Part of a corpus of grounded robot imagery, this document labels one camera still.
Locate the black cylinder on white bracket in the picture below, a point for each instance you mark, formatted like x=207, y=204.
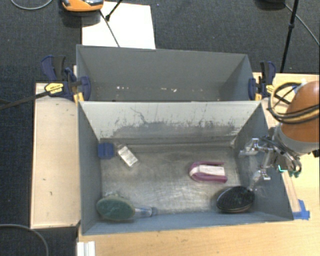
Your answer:
x=316, y=154

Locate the pale wood board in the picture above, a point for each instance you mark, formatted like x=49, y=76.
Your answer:
x=55, y=162

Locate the black oval disc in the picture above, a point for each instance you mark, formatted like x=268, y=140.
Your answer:
x=235, y=199

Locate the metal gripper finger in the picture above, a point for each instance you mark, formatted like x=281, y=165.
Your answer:
x=263, y=175
x=253, y=146

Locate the grey metal bin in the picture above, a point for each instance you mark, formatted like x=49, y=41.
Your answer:
x=162, y=175

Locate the purple and white packet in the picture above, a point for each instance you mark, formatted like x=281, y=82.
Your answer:
x=208, y=172

